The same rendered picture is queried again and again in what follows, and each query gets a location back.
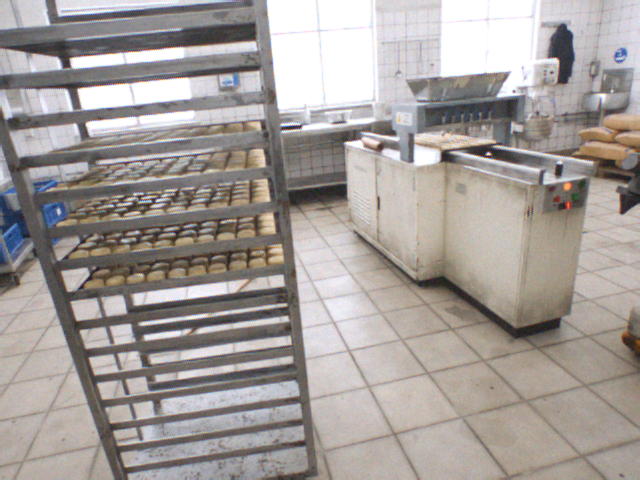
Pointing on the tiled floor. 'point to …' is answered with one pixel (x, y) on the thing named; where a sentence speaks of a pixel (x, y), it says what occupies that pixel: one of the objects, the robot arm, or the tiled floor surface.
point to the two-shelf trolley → (17, 249)
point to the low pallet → (611, 171)
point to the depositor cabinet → (399, 209)
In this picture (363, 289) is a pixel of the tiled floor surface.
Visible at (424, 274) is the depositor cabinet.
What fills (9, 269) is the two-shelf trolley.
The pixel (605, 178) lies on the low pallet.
